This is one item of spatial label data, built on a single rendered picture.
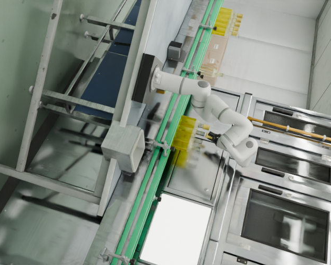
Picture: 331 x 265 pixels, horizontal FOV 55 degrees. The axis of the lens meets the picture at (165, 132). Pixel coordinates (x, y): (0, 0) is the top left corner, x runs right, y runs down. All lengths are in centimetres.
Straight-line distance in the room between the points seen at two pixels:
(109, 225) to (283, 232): 103
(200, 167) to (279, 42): 578
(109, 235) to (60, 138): 86
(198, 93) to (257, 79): 509
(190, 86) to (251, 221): 91
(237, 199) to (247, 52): 537
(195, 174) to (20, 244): 111
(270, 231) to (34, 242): 138
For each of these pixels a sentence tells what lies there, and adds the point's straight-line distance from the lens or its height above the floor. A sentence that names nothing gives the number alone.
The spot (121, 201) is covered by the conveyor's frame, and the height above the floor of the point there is 81.
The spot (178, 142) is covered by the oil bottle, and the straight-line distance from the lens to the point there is 200.
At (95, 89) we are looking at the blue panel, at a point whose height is 39.
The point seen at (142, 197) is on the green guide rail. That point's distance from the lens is 184.
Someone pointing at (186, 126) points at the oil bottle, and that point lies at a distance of 207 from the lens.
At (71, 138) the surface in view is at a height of 27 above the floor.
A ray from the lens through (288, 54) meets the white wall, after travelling 742.
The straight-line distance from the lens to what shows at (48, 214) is 212.
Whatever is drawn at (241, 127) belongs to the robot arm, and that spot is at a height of 132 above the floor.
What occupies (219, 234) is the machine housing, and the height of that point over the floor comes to 139.
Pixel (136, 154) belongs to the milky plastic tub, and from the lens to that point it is 185.
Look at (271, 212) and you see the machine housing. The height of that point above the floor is 166.
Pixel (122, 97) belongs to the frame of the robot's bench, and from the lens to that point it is 176.
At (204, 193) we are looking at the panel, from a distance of 204.
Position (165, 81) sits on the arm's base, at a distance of 172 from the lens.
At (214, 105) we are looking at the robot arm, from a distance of 163.
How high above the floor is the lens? 122
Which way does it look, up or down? 9 degrees down
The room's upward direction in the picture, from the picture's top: 106 degrees clockwise
